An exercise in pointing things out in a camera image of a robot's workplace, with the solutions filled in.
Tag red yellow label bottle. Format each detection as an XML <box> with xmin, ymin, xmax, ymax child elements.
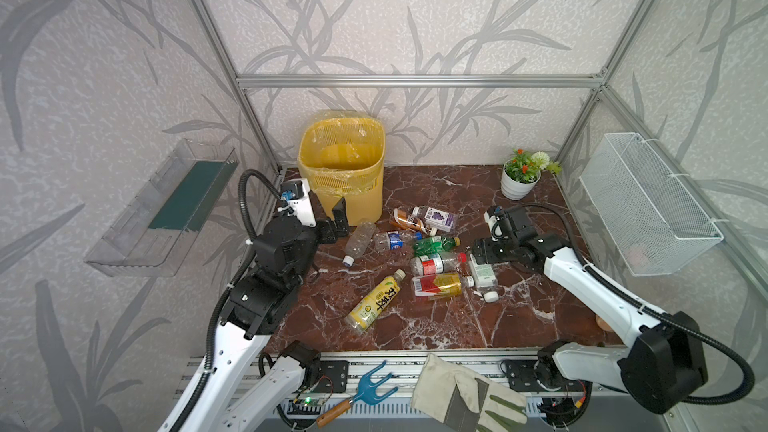
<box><xmin>412</xmin><ymin>273</ymin><xmax>475</xmax><ymax>299</ymax></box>

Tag yellow label tea bottle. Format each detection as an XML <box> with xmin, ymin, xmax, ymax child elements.
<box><xmin>345</xmin><ymin>269</ymin><xmax>406</xmax><ymax>333</ymax></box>

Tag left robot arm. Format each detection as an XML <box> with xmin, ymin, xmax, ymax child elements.
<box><xmin>160</xmin><ymin>169</ymin><xmax>349</xmax><ymax>431</ymax></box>

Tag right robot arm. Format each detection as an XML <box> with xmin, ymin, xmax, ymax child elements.
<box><xmin>472</xmin><ymin>203</ymin><xmax>756</xmax><ymax>415</ymax></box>

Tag yellow ribbed waste bin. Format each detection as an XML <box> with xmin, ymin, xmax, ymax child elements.
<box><xmin>298</xmin><ymin>110</ymin><xmax>386</xmax><ymax>225</ymax></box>

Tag clear yellow bin liner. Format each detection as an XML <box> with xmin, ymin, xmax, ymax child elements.
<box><xmin>297</xmin><ymin>110</ymin><xmax>386</xmax><ymax>196</ymax></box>

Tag clear crushed bottle white cap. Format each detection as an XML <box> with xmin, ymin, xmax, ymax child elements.
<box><xmin>342</xmin><ymin>221</ymin><xmax>377</xmax><ymax>268</ymax></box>

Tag blue label crushed bottle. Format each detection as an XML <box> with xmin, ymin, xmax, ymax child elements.
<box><xmin>373</xmin><ymin>229</ymin><xmax>424</xmax><ymax>253</ymax></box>

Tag brown coffee drink bottle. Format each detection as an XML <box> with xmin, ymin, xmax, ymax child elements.
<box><xmin>390</xmin><ymin>208</ymin><xmax>437</xmax><ymax>236</ymax></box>

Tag white pot with flowers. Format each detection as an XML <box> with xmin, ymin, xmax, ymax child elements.
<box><xmin>501</xmin><ymin>149</ymin><xmax>562</xmax><ymax>200</ymax></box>

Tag grape juice bottle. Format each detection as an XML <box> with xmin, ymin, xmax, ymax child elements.
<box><xmin>411</xmin><ymin>206</ymin><xmax>457</xmax><ymax>233</ymax></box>

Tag green plastic bottle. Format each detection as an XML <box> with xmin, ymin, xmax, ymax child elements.
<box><xmin>412</xmin><ymin>236</ymin><xmax>461</xmax><ymax>256</ymax></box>

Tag red label clear bottle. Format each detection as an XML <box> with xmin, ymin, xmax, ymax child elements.
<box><xmin>410</xmin><ymin>252</ymin><xmax>468</xmax><ymax>276</ymax></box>

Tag terracotta clay vase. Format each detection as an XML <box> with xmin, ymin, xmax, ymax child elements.
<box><xmin>595</xmin><ymin>316</ymin><xmax>613</xmax><ymax>332</ymax></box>

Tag blue garden hand fork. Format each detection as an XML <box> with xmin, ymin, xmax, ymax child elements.
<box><xmin>315</xmin><ymin>360</ymin><xmax>399</xmax><ymax>428</ymax></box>

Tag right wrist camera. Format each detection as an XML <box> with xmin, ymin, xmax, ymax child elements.
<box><xmin>484</xmin><ymin>206</ymin><xmax>504</xmax><ymax>240</ymax></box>

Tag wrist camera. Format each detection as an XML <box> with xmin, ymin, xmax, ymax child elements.
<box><xmin>484</xmin><ymin>206</ymin><xmax>504</xmax><ymax>240</ymax></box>
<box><xmin>277</xmin><ymin>178</ymin><xmax>316</xmax><ymax>227</ymax></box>

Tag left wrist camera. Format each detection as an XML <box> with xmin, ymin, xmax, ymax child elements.
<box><xmin>277</xmin><ymin>178</ymin><xmax>316</xmax><ymax>227</ymax></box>

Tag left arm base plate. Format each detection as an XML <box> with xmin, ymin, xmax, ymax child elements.
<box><xmin>311</xmin><ymin>360</ymin><xmax>349</xmax><ymax>394</ymax></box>

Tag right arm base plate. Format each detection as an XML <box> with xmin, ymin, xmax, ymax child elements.
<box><xmin>500</xmin><ymin>359</ymin><xmax>584</xmax><ymax>395</ymax></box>

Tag clear acrylic wall shelf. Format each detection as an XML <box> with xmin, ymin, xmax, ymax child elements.
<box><xmin>84</xmin><ymin>139</ymin><xmax>239</xmax><ymax>278</ymax></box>

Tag white wire mesh basket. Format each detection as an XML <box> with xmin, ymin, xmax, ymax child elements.
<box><xmin>580</xmin><ymin>132</ymin><xmax>724</xmax><ymax>277</ymax></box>

